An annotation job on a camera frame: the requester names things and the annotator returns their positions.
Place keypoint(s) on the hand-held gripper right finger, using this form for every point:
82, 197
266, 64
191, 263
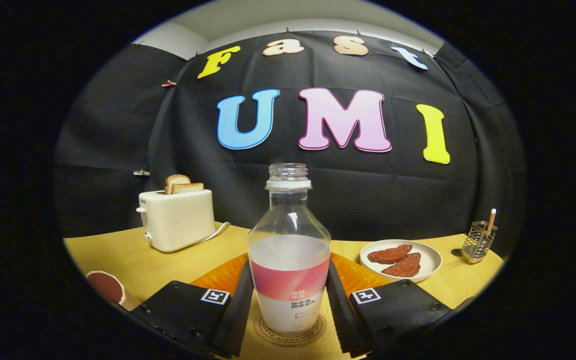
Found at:
340, 315

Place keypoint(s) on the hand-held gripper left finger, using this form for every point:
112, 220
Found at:
235, 315

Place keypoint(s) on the round wooden coaster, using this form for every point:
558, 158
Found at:
290, 340

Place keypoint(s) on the clear plastic juice bottle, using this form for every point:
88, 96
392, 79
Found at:
288, 250

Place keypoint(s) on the brown meat patty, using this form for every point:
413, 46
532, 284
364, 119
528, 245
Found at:
388, 254
404, 267

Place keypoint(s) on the white round plate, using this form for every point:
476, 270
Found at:
430, 260

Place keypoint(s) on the cream toaster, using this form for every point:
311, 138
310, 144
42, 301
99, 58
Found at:
178, 220

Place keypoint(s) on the wooden table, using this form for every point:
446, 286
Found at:
133, 260

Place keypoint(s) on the black backdrop cloth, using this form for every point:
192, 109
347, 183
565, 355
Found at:
368, 200

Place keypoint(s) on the toast slice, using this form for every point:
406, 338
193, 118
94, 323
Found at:
190, 188
177, 179

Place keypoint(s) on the orange and white straw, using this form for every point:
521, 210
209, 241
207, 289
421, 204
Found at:
491, 220

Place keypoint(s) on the wooden clothespin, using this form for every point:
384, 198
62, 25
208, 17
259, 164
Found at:
169, 83

